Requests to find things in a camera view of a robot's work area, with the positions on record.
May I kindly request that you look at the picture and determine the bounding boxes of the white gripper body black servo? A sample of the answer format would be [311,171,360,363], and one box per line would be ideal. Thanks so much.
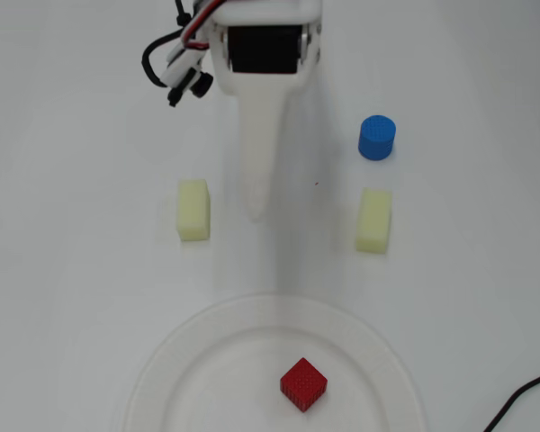
[209,0,322,98]

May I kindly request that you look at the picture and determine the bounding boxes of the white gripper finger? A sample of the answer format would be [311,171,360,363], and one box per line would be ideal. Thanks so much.
[237,94,290,223]

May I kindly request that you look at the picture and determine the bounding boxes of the red textured cube block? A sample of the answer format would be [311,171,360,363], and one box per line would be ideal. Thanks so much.
[279,356,329,413]

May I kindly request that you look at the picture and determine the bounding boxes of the pale yellow sponge block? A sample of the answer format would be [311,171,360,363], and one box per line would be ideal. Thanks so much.
[175,178,212,243]
[354,187,393,255]

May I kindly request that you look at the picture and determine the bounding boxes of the blue textured cylinder block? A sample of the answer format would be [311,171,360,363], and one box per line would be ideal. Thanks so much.
[357,114,398,162]

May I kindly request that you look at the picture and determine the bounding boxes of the white round plate bin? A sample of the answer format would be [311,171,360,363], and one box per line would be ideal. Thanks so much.
[120,292,428,432]

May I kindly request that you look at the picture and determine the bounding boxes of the red white servo wires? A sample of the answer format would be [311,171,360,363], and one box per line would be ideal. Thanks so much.
[179,0,224,50]

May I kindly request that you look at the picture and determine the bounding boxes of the white wrist camera black lens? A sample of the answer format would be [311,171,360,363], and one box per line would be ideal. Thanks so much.
[163,43,215,108]

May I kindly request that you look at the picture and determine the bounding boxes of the black camera cable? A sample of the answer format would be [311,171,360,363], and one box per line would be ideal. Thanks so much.
[140,0,191,91]

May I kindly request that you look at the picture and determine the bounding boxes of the thin black cable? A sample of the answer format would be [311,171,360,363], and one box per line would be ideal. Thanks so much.
[481,368,540,432]

